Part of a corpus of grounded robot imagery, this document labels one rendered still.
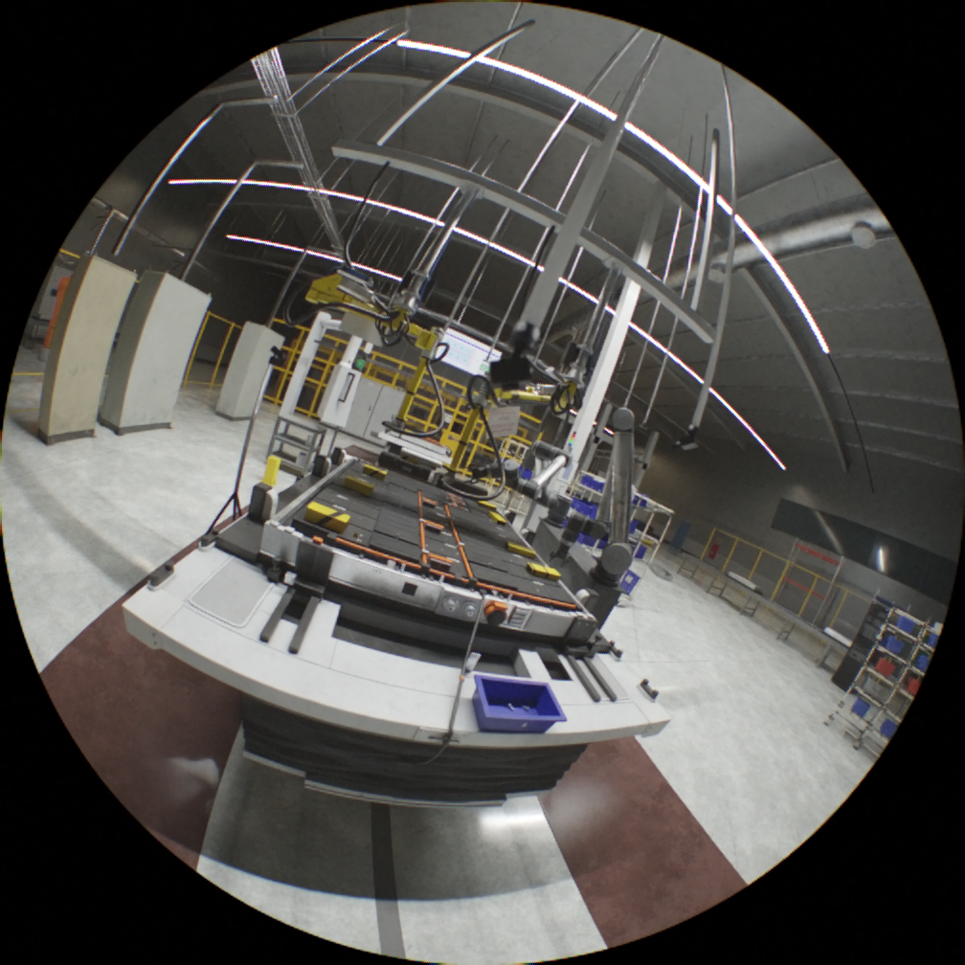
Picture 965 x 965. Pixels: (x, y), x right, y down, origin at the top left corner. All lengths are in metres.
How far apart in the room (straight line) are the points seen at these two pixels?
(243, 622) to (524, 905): 1.48
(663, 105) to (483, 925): 10.97
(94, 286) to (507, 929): 5.35
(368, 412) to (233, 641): 10.53
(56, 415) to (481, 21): 9.83
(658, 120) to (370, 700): 10.27
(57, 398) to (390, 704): 4.31
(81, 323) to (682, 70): 10.36
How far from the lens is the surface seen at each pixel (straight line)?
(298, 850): 1.50
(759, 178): 10.28
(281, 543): 1.10
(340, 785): 1.15
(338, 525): 1.15
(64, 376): 4.47
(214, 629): 0.91
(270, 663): 0.85
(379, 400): 11.09
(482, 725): 0.86
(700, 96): 9.48
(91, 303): 4.46
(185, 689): 1.83
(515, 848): 1.74
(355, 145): 3.14
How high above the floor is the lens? 1.47
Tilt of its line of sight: 7 degrees down
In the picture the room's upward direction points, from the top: 23 degrees clockwise
